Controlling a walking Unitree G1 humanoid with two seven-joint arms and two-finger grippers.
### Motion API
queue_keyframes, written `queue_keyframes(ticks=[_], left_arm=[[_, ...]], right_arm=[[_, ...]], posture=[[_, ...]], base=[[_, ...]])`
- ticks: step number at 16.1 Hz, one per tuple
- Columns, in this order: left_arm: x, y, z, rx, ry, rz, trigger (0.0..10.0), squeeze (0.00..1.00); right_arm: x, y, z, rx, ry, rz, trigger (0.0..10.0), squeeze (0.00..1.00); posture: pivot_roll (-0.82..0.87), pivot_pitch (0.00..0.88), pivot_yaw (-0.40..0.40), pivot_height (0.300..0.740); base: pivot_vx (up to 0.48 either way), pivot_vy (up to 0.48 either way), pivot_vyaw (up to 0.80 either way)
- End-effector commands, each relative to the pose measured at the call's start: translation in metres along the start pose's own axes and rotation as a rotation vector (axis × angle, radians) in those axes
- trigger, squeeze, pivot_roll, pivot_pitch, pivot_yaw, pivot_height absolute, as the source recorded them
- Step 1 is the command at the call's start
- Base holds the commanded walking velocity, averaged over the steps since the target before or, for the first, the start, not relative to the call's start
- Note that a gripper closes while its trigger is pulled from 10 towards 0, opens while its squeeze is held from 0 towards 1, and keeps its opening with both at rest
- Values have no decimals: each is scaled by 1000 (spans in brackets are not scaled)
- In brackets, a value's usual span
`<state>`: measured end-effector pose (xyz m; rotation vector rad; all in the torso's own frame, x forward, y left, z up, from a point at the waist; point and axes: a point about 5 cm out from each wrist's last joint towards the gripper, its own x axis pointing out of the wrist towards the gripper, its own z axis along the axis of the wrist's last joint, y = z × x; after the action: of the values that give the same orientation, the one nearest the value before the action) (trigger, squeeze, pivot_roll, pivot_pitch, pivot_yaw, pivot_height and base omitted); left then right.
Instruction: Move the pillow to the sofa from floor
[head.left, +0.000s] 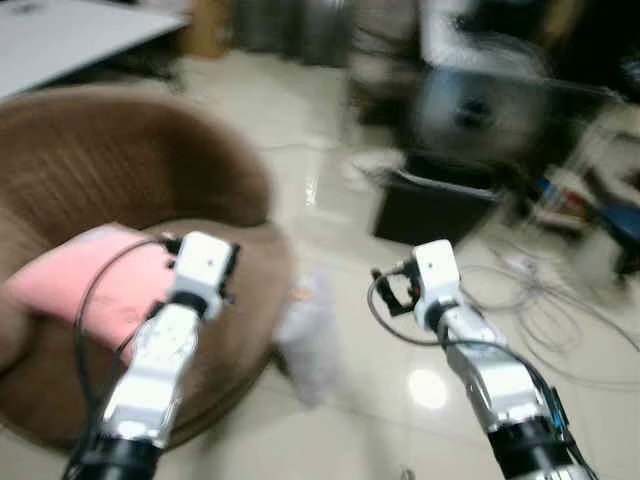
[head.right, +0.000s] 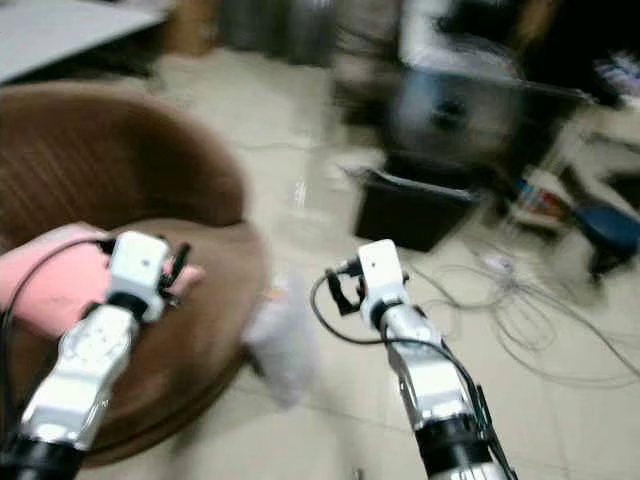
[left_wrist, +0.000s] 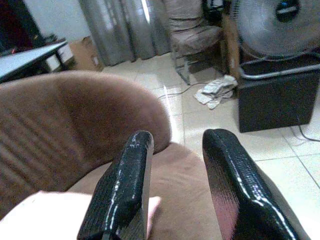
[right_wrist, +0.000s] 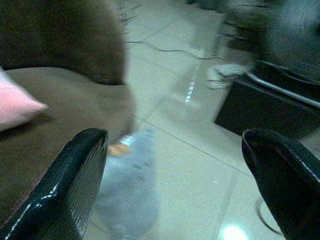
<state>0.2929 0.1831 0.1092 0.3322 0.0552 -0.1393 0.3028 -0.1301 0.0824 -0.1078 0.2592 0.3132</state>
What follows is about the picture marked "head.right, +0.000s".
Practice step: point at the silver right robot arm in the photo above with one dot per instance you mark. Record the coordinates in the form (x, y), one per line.
(435, 390)

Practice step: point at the pink pillow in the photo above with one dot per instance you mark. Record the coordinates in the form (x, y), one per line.
(50, 290)

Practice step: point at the grey curtain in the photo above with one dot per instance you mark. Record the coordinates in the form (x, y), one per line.
(275, 30)

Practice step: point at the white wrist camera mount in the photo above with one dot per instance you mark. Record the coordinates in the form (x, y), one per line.
(380, 268)
(140, 265)

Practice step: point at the colourful printed box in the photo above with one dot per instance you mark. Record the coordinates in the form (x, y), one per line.
(542, 200)

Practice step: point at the brown round sofa chair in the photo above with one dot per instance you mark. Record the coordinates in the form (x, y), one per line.
(120, 150)

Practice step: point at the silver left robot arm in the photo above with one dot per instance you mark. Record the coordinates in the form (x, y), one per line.
(85, 385)

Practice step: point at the round grey floor fan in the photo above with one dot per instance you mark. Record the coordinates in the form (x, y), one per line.
(455, 115)

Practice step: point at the dark blue stool seat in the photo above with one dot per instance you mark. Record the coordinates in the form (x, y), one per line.
(610, 228)

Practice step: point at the light grey pillow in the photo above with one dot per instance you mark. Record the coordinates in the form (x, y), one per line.
(282, 345)

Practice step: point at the white table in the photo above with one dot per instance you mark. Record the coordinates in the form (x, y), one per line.
(60, 35)

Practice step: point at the white power strip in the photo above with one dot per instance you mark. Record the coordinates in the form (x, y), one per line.
(500, 265)

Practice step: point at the brown cardboard box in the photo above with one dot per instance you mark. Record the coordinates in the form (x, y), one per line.
(192, 28)

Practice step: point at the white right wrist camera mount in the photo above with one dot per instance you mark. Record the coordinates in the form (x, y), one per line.
(380, 268)

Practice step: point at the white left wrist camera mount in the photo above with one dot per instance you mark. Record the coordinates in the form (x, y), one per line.
(140, 265)

